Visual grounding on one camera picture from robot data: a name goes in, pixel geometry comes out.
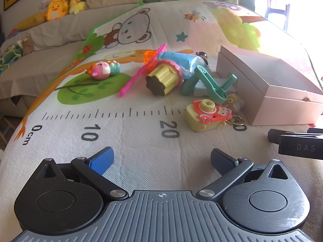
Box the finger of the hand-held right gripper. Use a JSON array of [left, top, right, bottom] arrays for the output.
[[278, 135, 323, 160], [267, 128, 323, 145]]

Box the green blanket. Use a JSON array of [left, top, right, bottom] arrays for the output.
[[0, 43, 24, 76]]

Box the printed cartoon play mat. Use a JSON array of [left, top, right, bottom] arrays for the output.
[[0, 0, 323, 242]]

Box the yellow pink cupcake toy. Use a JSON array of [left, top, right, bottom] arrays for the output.
[[146, 58, 186, 97]]

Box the yellow toy camera keychain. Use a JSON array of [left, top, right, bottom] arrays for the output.
[[184, 99, 246, 132]]

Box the blue plastic packet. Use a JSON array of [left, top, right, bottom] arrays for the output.
[[158, 51, 211, 80]]

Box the white yellow plush toy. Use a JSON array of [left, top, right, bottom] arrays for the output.
[[63, 0, 88, 15]]

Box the long yellow plush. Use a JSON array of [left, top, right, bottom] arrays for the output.
[[15, 13, 47, 31]]

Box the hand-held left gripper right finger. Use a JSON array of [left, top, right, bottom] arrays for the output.
[[197, 148, 290, 202]]

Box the dark metal rack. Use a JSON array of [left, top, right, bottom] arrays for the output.
[[265, 0, 291, 31]]

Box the small black-hat figure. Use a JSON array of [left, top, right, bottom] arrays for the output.
[[195, 52, 211, 67]]

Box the pink plastic stick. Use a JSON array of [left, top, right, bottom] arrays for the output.
[[119, 44, 168, 98]]

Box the light blue toy block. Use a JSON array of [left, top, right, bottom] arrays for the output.
[[193, 78, 237, 98]]

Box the teal plastic toy tool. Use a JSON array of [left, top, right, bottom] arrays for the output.
[[180, 65, 238, 103]]

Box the yellow duck plush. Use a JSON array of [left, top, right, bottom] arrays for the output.
[[45, 0, 70, 22]]

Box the orange plastic toy block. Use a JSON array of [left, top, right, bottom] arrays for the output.
[[144, 51, 158, 72]]

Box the pink pig toy figure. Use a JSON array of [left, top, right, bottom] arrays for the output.
[[86, 60, 121, 81]]

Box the pink cardboard box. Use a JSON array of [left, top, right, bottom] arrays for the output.
[[216, 45, 323, 126]]

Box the small yellow figure keychain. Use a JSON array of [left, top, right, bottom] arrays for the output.
[[226, 94, 245, 112]]

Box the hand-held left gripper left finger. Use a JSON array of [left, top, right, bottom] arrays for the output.
[[34, 147, 130, 201]]

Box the beige covered sofa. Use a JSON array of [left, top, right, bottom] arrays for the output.
[[0, 0, 143, 118]]

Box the brown plush toy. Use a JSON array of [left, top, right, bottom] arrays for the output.
[[21, 37, 35, 56]]

